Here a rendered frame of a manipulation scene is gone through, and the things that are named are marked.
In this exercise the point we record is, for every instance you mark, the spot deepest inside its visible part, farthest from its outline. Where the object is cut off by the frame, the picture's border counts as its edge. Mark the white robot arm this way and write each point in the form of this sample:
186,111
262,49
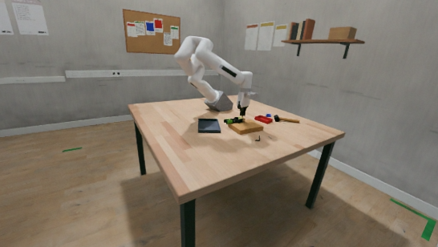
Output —
194,68

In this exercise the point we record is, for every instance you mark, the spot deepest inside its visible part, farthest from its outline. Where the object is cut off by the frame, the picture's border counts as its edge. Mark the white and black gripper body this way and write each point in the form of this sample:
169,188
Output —
242,97

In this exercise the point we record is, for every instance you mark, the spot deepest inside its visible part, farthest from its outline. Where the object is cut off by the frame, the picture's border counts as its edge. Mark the light wooden board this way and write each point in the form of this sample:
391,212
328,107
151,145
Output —
245,127

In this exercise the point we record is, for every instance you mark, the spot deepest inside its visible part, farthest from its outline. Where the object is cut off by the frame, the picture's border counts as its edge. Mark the red open tray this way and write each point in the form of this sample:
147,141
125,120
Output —
263,119

